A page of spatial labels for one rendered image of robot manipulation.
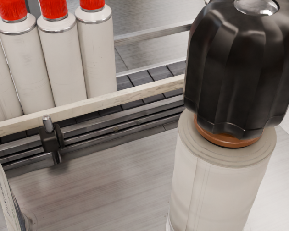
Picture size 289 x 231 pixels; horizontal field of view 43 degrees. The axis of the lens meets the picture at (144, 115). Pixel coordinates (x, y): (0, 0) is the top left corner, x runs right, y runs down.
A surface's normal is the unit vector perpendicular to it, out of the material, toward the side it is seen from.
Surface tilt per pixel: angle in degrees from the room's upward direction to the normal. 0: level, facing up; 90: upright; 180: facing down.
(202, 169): 93
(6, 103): 90
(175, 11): 0
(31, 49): 90
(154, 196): 0
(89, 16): 41
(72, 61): 90
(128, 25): 0
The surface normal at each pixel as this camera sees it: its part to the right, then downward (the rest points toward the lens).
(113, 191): 0.00, -0.71
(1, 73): 0.86, 0.36
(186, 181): -0.79, 0.45
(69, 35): 0.73, 0.48
